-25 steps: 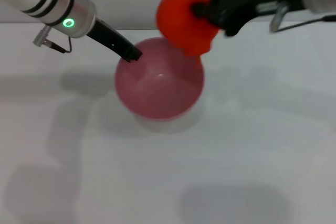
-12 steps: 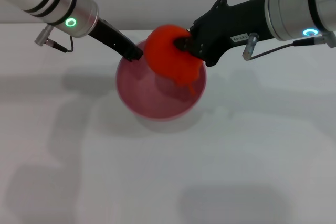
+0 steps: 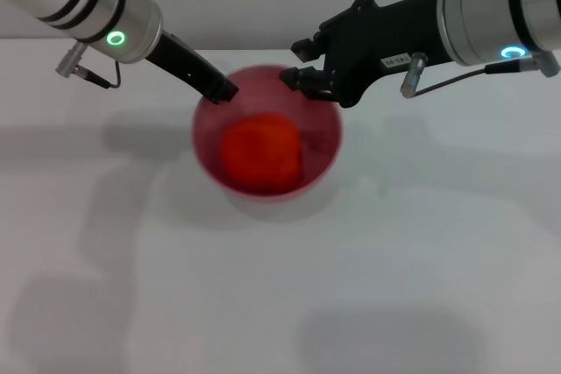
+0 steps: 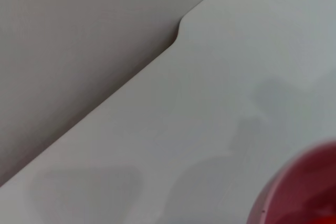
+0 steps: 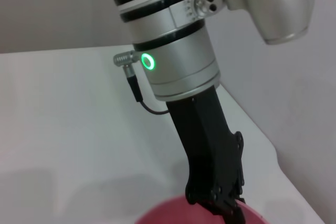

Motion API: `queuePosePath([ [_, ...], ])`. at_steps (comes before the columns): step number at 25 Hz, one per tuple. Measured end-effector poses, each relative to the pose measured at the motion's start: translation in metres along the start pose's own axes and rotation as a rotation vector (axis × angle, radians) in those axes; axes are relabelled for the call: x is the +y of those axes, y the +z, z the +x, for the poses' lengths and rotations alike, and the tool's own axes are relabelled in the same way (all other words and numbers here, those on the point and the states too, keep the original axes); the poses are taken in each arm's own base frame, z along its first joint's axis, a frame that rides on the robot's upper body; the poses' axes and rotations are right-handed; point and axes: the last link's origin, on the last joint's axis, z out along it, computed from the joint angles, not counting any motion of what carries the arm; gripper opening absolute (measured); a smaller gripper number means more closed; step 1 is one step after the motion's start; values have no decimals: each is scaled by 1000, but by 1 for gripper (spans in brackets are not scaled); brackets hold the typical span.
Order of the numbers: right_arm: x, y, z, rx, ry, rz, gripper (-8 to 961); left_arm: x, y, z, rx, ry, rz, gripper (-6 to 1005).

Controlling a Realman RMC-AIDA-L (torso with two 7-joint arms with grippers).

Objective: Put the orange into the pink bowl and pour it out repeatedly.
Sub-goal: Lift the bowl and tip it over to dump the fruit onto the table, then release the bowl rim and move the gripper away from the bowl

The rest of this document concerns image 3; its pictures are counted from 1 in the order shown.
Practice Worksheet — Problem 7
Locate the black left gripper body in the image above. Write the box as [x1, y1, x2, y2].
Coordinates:
[146, 31, 230, 98]

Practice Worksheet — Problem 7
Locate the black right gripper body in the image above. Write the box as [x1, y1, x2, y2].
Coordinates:
[315, 0, 453, 109]

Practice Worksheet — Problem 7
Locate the orange fruit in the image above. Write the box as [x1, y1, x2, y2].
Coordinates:
[219, 113, 305, 195]

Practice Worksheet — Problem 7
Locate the pink plastic bowl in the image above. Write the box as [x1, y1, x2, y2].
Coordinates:
[191, 64, 344, 206]

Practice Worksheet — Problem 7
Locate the thin dark left arm cable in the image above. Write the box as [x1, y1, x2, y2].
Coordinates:
[54, 40, 124, 90]

